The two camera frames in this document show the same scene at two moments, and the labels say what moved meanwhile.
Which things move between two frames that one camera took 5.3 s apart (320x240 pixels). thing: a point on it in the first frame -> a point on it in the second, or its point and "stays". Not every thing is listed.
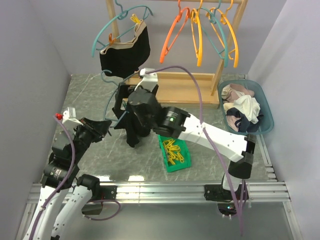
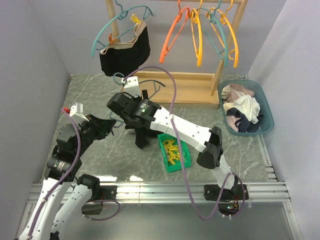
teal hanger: [117, 121] -> [157, 87]
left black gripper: [98, 128] stays
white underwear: [250, 107] stays
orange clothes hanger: [165, 49] stays
